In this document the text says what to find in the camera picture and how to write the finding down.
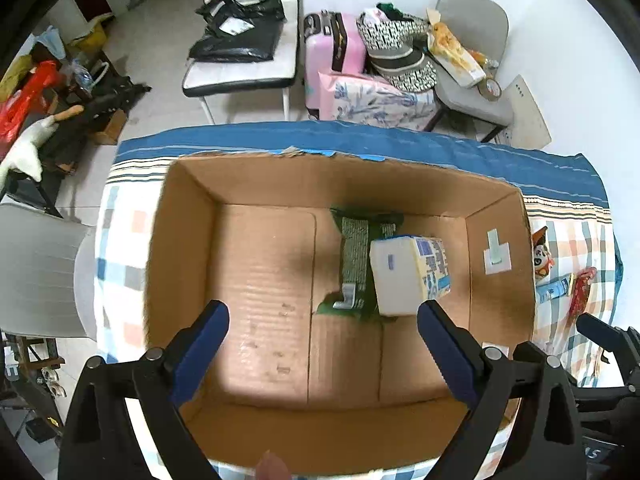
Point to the brown cardboard box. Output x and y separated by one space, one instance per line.
302 373

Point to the white black chair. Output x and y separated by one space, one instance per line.
203 79

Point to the yellow bin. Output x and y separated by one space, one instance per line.
93 39

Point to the plaid blue tablecloth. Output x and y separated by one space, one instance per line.
564 193

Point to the red snack packet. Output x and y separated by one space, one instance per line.
580 291

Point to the patterned grey tote bag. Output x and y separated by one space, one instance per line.
396 51

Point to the pink suitcase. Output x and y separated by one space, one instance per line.
332 44

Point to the red plastic bag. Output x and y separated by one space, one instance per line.
14 112

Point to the yellow orange snack bag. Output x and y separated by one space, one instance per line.
446 49

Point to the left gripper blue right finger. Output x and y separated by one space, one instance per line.
454 350

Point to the black plastic bag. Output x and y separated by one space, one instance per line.
239 33

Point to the white flat board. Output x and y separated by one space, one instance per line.
528 129

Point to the blue Nestle sachet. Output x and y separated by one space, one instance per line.
561 287

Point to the tape roll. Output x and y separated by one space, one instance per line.
489 89

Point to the grey upholstered chair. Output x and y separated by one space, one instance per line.
467 40

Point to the yellow white tissue pack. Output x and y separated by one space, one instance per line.
408 270

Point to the white goose plush toy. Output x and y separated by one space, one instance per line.
23 154

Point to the small cardboard box on floor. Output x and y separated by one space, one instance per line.
109 134

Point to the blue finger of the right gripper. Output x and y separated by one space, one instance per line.
595 330

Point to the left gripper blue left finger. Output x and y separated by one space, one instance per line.
193 349

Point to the orange cartoon snack bag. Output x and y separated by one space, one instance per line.
543 261

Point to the grey chair at left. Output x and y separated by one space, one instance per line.
47 275

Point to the green wet wipes pack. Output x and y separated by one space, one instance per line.
359 229

